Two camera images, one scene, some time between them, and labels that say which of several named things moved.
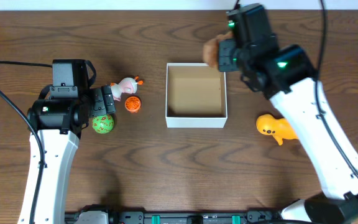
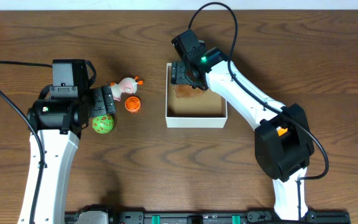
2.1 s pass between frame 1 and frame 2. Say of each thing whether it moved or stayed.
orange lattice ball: stayed
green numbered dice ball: stayed
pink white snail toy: stayed
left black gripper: stayed
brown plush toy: moved
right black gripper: moved
